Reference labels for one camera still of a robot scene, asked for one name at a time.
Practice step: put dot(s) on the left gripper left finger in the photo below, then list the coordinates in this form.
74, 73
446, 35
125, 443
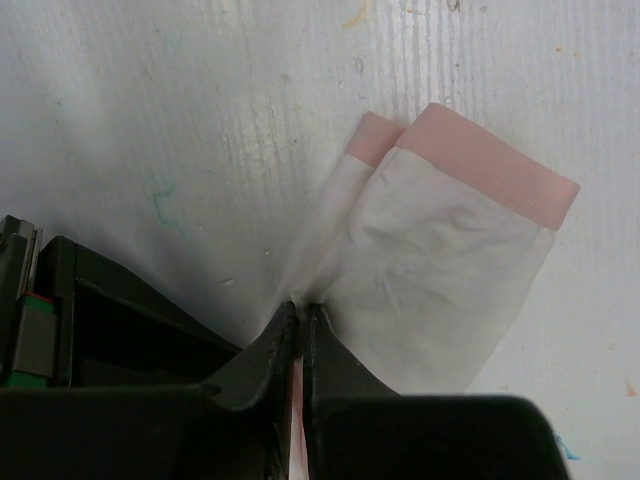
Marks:
233, 425

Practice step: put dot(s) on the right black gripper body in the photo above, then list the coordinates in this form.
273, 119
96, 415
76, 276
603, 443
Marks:
37, 300

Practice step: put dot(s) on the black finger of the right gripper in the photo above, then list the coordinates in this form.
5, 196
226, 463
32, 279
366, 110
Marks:
127, 332

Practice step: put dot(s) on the white pink-trimmed underwear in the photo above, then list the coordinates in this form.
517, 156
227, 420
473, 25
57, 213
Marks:
422, 248

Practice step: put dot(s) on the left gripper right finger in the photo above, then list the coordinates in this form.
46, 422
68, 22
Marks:
356, 427

